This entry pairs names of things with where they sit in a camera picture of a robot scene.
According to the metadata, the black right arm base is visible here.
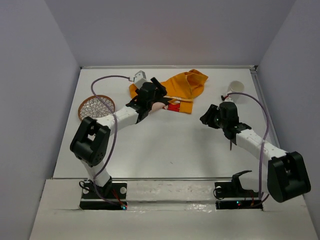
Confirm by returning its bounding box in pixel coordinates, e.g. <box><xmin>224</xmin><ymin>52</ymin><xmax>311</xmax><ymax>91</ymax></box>
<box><xmin>212</xmin><ymin>170</ymin><xmax>263</xmax><ymax>210</ymax></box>

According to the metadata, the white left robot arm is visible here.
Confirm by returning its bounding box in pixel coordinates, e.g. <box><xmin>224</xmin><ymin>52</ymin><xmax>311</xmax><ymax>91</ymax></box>
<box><xmin>70</xmin><ymin>77</ymin><xmax>167</xmax><ymax>198</ymax></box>

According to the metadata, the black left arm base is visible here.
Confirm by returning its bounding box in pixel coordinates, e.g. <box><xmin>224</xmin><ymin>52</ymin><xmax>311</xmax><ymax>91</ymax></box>
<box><xmin>78</xmin><ymin>180</ymin><xmax>128</xmax><ymax>211</ymax></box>

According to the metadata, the white ceramic mug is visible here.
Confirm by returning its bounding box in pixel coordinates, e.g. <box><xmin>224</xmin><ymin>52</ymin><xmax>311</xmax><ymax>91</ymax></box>
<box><xmin>226</xmin><ymin>80</ymin><xmax>245</xmax><ymax>103</ymax></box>

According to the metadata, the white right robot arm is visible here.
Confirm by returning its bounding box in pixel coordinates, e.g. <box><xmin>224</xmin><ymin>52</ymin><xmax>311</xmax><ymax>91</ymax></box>
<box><xmin>200</xmin><ymin>101</ymin><xmax>311</xmax><ymax>203</ymax></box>

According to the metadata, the patterned ceramic plate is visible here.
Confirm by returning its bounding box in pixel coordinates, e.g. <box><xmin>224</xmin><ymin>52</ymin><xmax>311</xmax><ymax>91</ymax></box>
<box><xmin>77</xmin><ymin>95</ymin><xmax>116</xmax><ymax>121</ymax></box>

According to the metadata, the orange cartoon cloth placemat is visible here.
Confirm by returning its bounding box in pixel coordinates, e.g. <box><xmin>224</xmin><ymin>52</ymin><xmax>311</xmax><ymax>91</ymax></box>
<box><xmin>128</xmin><ymin>68</ymin><xmax>209</xmax><ymax>115</ymax></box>

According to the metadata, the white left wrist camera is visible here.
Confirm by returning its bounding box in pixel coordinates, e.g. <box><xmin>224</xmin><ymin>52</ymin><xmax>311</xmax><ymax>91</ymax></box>
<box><xmin>129</xmin><ymin>70</ymin><xmax>147</xmax><ymax>89</ymax></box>

